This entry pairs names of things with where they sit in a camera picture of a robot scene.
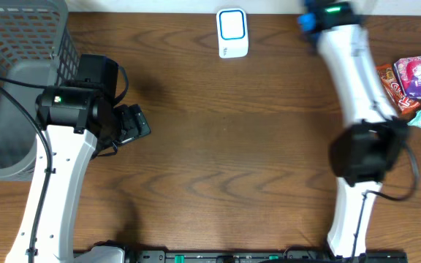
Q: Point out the white barcode scanner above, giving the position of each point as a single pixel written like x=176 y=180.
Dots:
x=232 y=32

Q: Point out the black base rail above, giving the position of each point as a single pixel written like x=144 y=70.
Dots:
x=292 y=255

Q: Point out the orange brown candy bar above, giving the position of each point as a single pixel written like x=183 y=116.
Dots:
x=394 y=90

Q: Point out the grey plastic shopping basket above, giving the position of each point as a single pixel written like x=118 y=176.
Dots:
x=35 y=50

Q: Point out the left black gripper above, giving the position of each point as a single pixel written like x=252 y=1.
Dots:
x=134 y=124

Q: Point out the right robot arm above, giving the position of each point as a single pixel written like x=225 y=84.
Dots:
x=373 y=135

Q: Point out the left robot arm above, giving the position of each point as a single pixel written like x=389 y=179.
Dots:
x=75 y=124

